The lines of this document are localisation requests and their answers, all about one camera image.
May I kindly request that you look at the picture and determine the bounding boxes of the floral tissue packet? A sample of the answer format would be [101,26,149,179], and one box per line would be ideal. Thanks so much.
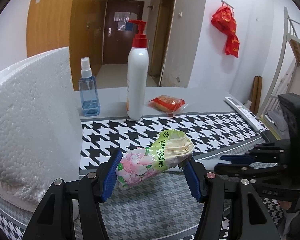
[116,129,194,190]

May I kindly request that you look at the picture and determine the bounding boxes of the operator right hand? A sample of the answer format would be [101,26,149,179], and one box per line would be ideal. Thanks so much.
[278,198,300,213]

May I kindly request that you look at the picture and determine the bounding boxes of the white remote control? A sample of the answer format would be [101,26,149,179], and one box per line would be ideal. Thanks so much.
[224,97,266,133]

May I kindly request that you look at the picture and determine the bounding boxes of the houndstooth table mat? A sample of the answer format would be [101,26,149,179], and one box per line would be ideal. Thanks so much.
[0,112,286,240]

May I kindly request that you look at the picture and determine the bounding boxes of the blue spray bottle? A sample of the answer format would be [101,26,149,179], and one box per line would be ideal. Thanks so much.
[78,57,100,116]

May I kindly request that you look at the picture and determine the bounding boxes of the red packaged snack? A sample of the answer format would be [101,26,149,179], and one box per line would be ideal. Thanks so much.
[147,95,188,116]

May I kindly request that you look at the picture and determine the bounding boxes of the white styrofoam box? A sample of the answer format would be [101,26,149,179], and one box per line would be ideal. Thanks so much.
[0,47,82,212]

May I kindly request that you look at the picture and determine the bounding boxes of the white lotion pump bottle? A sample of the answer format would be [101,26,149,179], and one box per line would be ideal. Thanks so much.
[126,20,149,120]

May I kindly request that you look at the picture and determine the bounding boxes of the white metal bunk bed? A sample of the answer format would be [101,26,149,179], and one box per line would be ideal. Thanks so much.
[257,7,300,122]

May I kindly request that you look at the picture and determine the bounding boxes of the red hanging plastic bag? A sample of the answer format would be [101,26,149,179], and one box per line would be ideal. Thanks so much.
[211,3,240,58]

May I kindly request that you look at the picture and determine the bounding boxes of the dark brown entrance door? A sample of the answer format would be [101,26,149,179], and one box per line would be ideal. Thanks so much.
[103,0,145,64]

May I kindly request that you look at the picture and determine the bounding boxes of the orange wooden wardrobe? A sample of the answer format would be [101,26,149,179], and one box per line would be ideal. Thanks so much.
[26,0,107,90]

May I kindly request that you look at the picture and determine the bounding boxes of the wooden sticks by wall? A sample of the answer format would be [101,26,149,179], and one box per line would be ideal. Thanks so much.
[250,76,262,115]

